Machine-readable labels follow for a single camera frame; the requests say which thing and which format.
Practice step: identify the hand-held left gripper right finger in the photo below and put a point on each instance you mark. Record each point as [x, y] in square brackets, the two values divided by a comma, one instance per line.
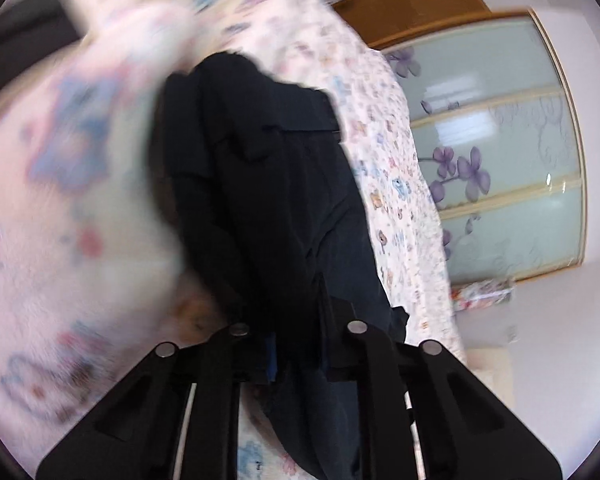
[375, 360]

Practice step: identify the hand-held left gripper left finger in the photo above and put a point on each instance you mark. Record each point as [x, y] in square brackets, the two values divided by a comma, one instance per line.
[215, 360]

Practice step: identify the dark navy pants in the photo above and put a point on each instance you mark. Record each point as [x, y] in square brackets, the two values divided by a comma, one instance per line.
[280, 210]

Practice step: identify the cream bed headboard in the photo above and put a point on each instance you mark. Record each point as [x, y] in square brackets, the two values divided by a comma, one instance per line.
[492, 375]

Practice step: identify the clear cylinder of plush toys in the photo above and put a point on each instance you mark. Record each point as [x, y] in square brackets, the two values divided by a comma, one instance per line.
[482, 294]

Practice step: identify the bear print fleece blanket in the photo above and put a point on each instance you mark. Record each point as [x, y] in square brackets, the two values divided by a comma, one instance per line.
[55, 260]

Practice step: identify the floral glass sliding wardrobe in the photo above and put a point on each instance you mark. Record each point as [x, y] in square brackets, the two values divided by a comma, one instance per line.
[505, 135]

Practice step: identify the wooden door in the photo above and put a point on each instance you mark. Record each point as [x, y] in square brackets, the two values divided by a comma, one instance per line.
[415, 5]

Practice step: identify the white wall switch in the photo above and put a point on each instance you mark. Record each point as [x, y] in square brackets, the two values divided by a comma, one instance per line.
[511, 334]

